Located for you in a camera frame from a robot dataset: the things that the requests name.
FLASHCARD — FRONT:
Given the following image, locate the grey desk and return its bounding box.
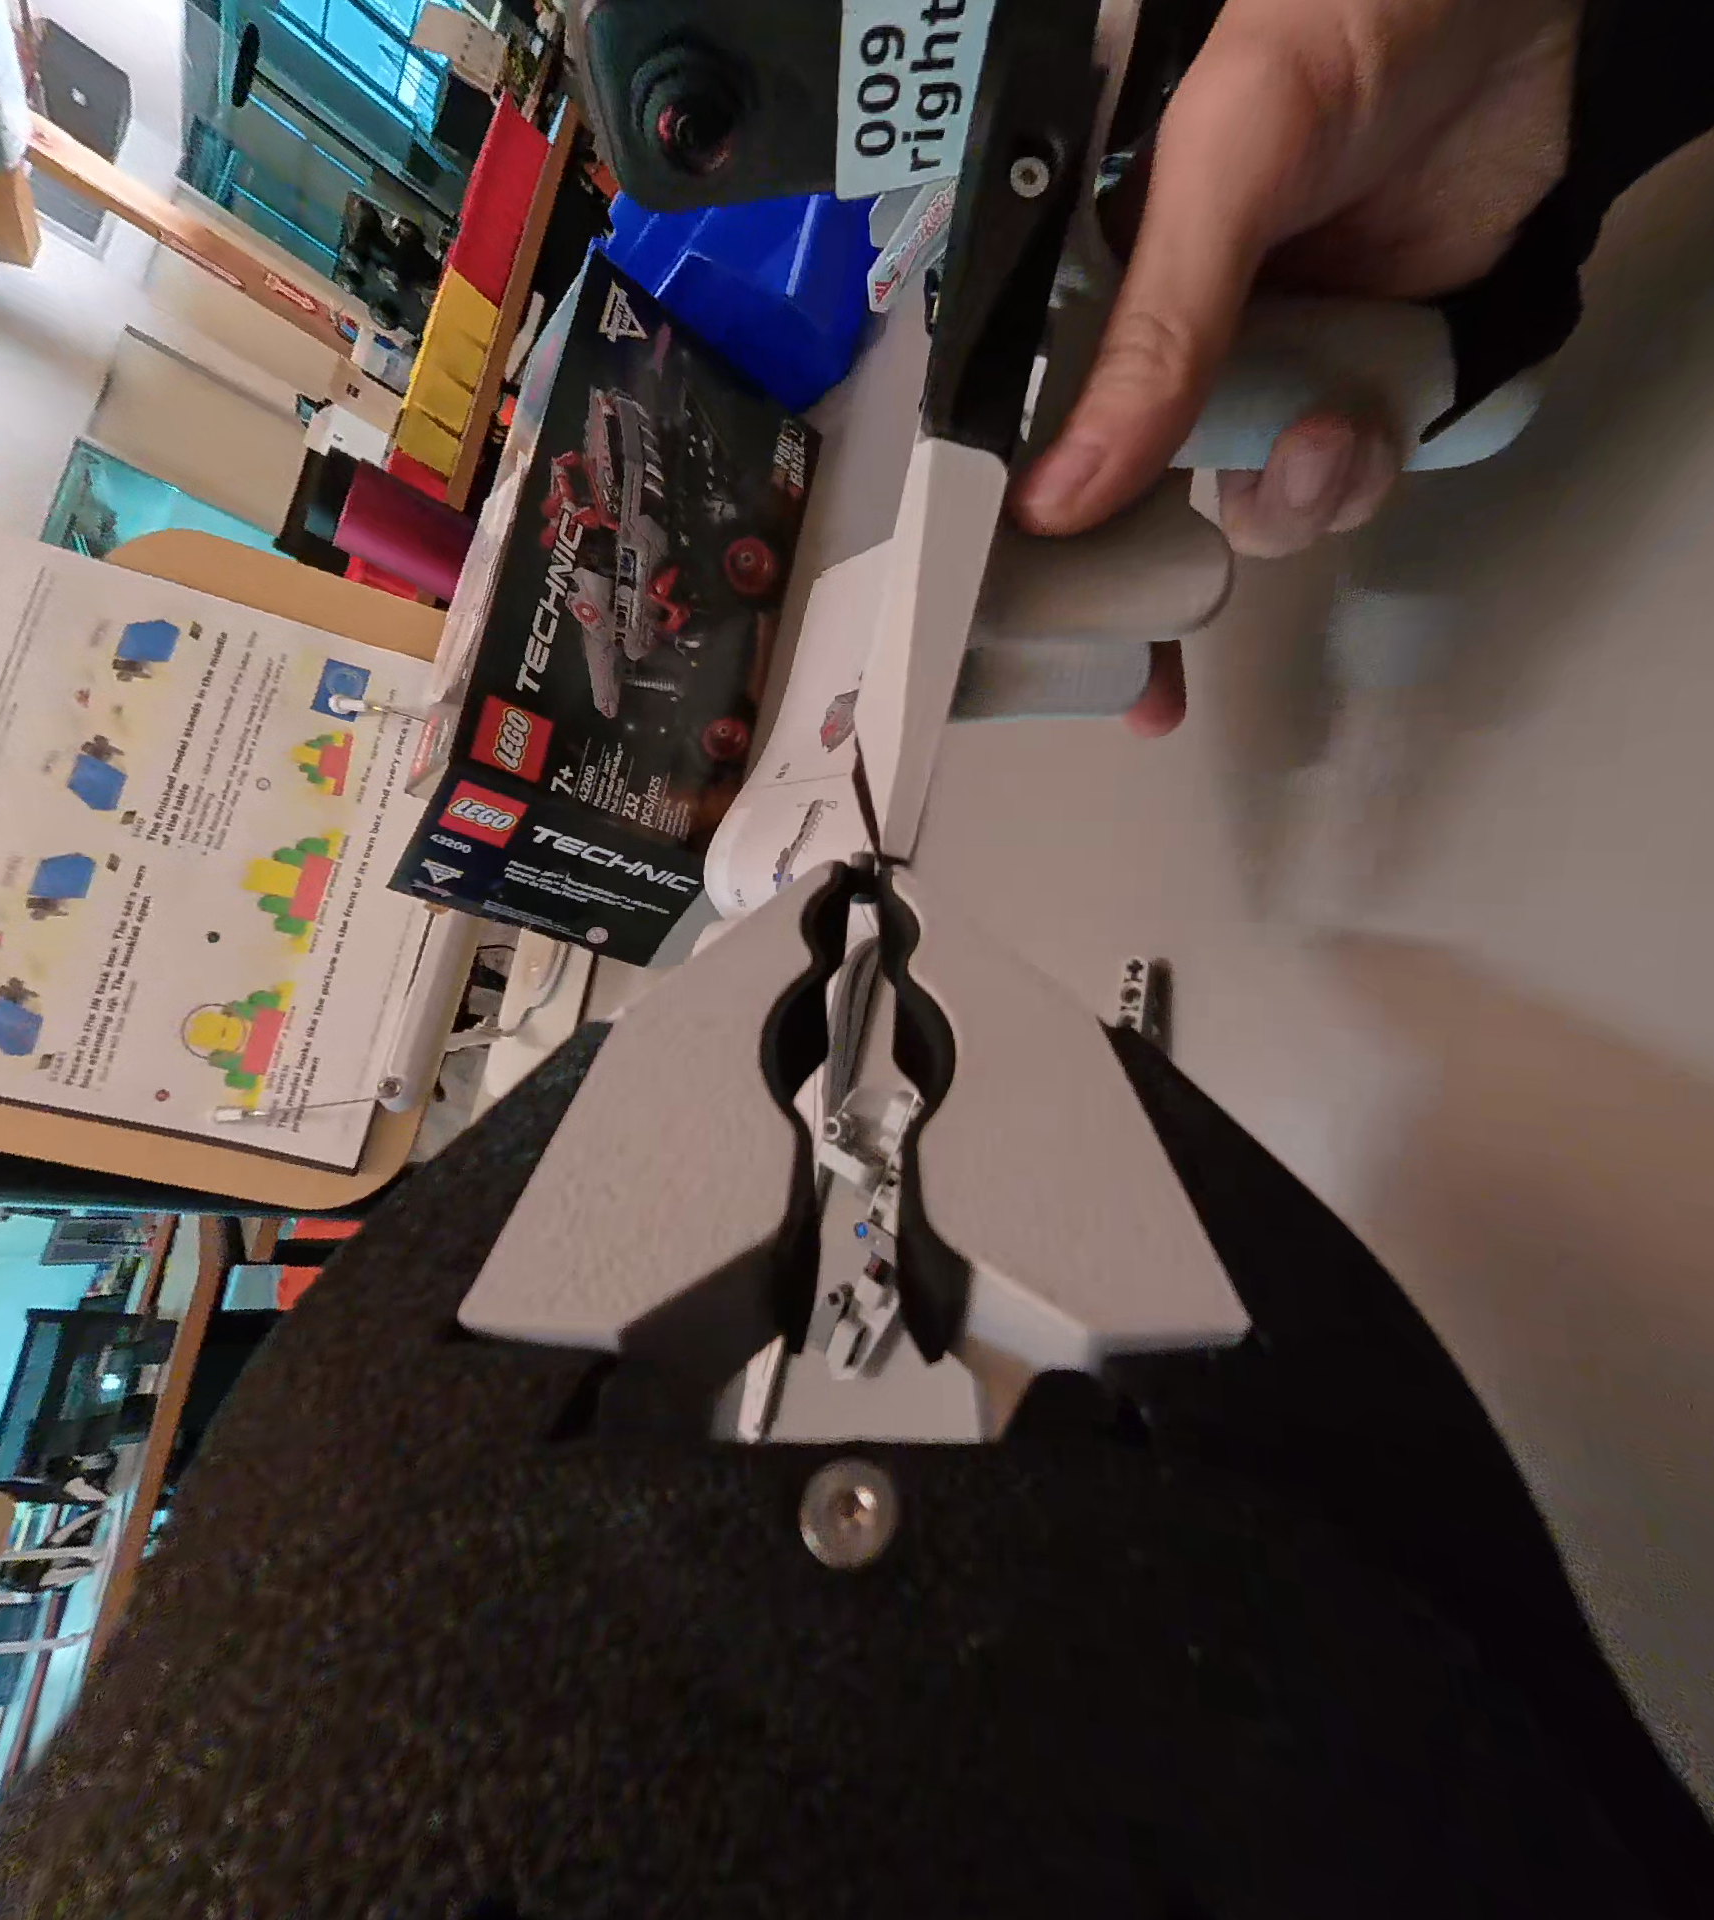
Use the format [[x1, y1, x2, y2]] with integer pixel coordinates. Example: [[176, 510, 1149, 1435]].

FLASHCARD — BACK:
[[707, 89, 1714, 1848]]

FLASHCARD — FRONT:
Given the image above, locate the maroon tumbler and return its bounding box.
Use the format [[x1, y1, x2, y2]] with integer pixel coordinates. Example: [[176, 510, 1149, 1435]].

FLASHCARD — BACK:
[[278, 456, 488, 605]]

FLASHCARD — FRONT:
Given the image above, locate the illustrated instruction sheet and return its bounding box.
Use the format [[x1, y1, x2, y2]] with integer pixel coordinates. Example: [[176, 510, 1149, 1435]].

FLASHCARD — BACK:
[[0, 501, 442, 1175]]

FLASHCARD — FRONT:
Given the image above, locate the white instruction booklet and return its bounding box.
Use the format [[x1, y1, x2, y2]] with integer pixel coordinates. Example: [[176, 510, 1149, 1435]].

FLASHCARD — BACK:
[[704, 554, 934, 925]]

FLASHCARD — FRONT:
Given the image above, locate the person's right hand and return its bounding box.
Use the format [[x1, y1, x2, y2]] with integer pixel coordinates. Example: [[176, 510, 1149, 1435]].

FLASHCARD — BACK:
[[1015, 0, 1594, 737]]

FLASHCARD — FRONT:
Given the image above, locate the small grey toy brick assembly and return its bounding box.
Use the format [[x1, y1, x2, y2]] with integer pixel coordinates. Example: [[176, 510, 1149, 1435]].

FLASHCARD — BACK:
[[804, 900, 928, 1381]]

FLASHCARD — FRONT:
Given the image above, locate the black holed toy beam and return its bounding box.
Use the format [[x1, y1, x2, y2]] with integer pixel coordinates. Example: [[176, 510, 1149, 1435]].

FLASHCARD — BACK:
[[1101, 955, 1174, 1051]]

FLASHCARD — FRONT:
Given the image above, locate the black toy set box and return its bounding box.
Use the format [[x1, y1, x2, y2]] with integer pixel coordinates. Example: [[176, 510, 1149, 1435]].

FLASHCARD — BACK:
[[388, 245, 825, 970]]

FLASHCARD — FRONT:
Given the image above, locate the blue storage bin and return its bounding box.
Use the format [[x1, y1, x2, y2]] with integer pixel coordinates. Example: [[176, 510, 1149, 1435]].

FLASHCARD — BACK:
[[603, 192, 893, 415]]

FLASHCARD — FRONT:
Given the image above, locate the yellow storage bin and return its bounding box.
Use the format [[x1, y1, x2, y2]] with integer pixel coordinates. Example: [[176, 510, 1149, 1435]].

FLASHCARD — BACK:
[[388, 266, 530, 469]]

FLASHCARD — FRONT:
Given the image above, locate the red storage bin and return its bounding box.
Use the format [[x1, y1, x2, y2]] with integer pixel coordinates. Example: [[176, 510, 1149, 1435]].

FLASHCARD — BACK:
[[452, 92, 584, 289]]

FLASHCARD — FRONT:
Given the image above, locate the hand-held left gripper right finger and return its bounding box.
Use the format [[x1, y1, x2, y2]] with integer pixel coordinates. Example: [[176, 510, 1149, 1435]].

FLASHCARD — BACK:
[[878, 869, 1253, 1445]]

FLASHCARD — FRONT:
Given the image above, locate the person's right forearm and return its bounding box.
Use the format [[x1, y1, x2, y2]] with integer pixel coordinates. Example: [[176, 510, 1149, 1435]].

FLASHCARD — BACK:
[[1419, 0, 1714, 445]]

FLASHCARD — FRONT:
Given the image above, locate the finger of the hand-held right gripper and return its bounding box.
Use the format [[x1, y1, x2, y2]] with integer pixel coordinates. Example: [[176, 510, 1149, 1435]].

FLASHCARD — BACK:
[[855, 437, 1019, 869]]

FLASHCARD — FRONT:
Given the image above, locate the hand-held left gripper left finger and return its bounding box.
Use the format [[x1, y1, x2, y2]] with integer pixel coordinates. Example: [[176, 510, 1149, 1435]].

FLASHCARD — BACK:
[[454, 862, 845, 1442]]

